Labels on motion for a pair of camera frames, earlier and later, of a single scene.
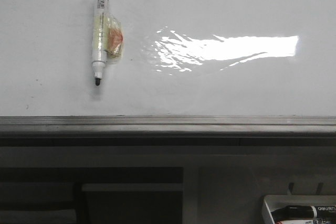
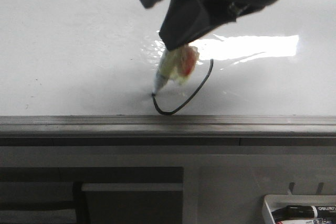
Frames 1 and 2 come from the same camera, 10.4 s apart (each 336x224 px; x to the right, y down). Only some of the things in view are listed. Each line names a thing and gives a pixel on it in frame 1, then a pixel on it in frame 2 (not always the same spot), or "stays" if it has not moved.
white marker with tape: x=108 y=36 → x=178 y=64
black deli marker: x=294 y=212 stays
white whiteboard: x=195 y=44 stays
